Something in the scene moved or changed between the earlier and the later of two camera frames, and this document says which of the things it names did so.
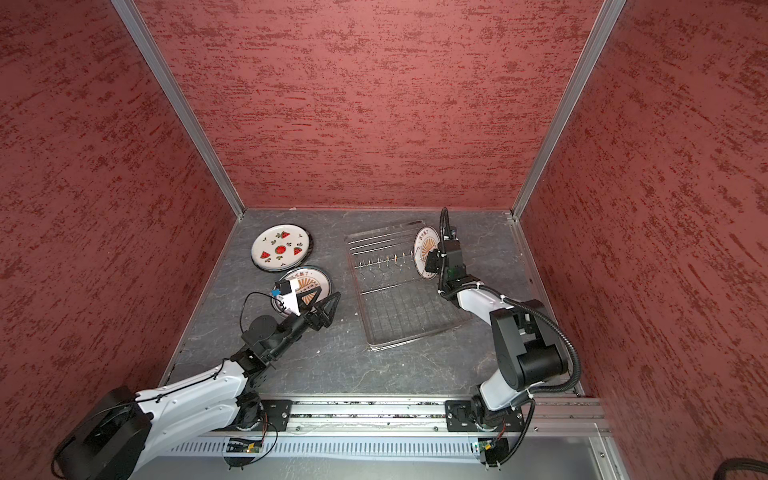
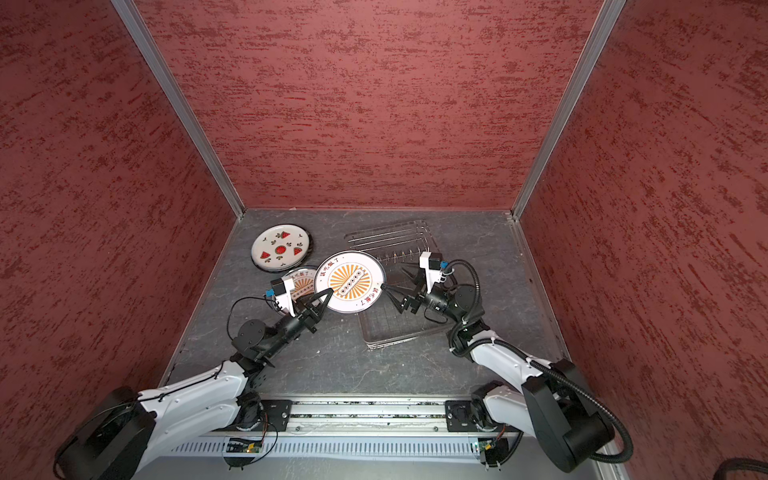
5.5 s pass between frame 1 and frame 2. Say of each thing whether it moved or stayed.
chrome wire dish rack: stayed
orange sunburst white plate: stayed
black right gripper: moved
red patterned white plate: moved
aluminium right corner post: stayed
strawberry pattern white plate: stayed
